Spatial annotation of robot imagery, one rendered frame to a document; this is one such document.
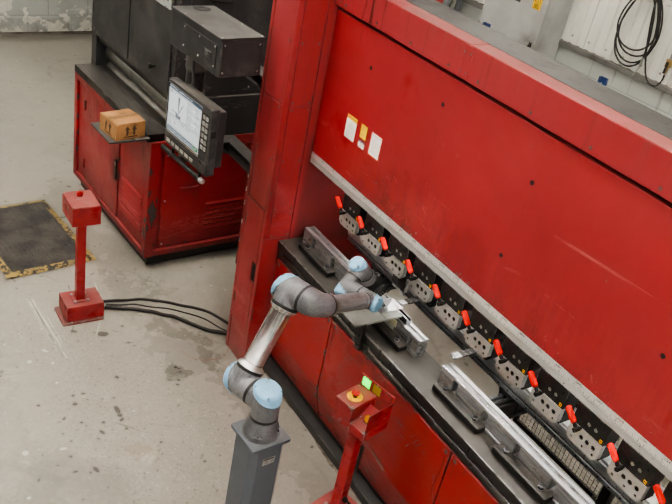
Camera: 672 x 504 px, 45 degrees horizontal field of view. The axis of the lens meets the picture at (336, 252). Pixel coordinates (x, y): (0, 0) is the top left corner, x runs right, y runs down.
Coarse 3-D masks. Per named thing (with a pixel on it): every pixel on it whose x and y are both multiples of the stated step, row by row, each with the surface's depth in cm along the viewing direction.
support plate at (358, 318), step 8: (344, 312) 370; (352, 312) 371; (360, 312) 372; (368, 312) 373; (376, 312) 374; (392, 312) 377; (352, 320) 365; (360, 320) 366; (368, 320) 368; (376, 320) 369; (384, 320) 371
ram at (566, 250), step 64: (384, 64) 357; (320, 128) 409; (384, 128) 364; (448, 128) 327; (512, 128) 298; (384, 192) 370; (448, 192) 333; (512, 192) 302; (576, 192) 277; (640, 192) 255; (448, 256) 339; (512, 256) 307; (576, 256) 281; (640, 256) 259; (512, 320) 312; (576, 320) 285; (640, 320) 262; (640, 384) 266; (640, 448) 269
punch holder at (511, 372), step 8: (504, 344) 317; (512, 344) 313; (504, 352) 318; (512, 352) 314; (520, 352) 310; (512, 360) 315; (520, 360) 311; (528, 360) 307; (496, 368) 323; (504, 368) 319; (512, 368) 315; (520, 368) 312; (528, 368) 308; (536, 368) 311; (504, 376) 319; (512, 376) 315; (520, 376) 312; (528, 376) 312; (536, 376) 316; (512, 384) 316; (520, 384) 312; (528, 384) 316
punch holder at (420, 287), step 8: (416, 256) 357; (416, 264) 357; (424, 264) 353; (416, 272) 358; (424, 272) 353; (432, 272) 349; (416, 280) 359; (424, 280) 354; (432, 280) 350; (440, 280) 350; (416, 288) 359; (424, 288) 354; (432, 288) 351; (440, 288) 354; (424, 296) 355; (432, 296) 354
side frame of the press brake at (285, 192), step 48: (288, 0) 378; (288, 48) 384; (288, 96) 393; (288, 144) 409; (288, 192) 426; (336, 192) 443; (240, 240) 457; (336, 240) 463; (240, 288) 465; (240, 336) 475
